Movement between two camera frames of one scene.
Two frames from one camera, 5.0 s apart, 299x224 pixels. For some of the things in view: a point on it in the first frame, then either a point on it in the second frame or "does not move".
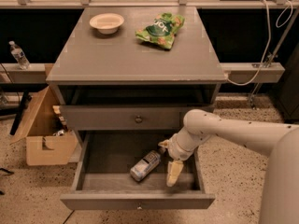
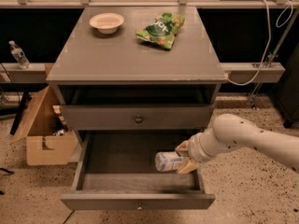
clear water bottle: [20, 56] does not move
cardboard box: [48, 140] does not move
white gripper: [179, 151] → [195, 149]
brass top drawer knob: [138, 119] does not move
